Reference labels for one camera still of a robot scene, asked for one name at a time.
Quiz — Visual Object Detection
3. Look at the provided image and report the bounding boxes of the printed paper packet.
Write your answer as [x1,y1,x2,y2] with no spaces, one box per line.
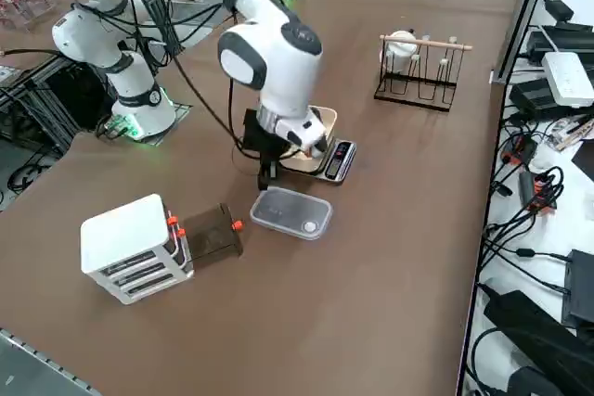
[554,116,594,152]

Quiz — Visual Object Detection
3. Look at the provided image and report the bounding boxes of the black wire cup rack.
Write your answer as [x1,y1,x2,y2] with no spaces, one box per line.
[373,33,473,113]

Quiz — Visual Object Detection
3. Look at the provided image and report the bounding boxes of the black device red buttons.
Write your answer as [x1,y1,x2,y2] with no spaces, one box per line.
[499,134,539,166]

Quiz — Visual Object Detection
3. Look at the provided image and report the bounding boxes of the black power adapter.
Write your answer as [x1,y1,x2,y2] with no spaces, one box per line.
[561,249,594,328]
[542,0,575,22]

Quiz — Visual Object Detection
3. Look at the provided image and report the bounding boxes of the black adapter orange plugs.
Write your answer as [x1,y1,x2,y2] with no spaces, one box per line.
[517,168,566,217]

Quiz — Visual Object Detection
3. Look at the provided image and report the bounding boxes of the aluminium frame rail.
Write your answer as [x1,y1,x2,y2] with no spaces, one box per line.
[0,328,102,396]

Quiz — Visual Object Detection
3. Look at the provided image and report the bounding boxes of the black floor cable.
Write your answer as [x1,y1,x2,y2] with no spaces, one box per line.
[480,222,575,276]

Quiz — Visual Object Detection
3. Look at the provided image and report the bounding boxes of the black folded stand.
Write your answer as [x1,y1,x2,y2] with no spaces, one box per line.
[482,291,594,396]

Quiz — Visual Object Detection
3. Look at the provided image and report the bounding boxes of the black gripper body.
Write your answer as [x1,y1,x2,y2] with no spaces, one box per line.
[241,109,292,164]

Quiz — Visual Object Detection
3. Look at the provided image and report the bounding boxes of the white mug black handle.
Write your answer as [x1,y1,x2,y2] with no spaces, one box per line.
[386,29,419,75]

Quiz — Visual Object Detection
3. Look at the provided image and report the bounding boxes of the grey power adapter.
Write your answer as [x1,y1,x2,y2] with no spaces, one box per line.
[509,78,566,122]

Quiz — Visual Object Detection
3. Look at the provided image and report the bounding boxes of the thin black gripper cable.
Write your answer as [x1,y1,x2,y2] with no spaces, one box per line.
[226,75,264,161]

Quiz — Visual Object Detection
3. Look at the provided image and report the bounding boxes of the black metal frame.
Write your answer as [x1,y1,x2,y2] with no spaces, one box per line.
[0,52,115,156]

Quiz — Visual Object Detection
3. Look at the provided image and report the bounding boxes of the cream plastic tray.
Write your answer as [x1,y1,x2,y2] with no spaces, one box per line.
[278,106,339,173]

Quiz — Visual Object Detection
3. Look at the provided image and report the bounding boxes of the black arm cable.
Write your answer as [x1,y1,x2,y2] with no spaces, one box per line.
[110,0,247,151]

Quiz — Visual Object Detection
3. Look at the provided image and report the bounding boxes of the white digital kitchen scale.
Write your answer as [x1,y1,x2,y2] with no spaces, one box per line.
[270,138,357,185]

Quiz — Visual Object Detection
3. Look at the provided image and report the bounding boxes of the translucent container lid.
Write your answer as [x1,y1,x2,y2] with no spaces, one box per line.
[249,185,334,242]

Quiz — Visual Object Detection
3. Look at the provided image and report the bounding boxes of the black flat device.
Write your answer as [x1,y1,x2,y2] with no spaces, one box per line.
[528,22,594,67]

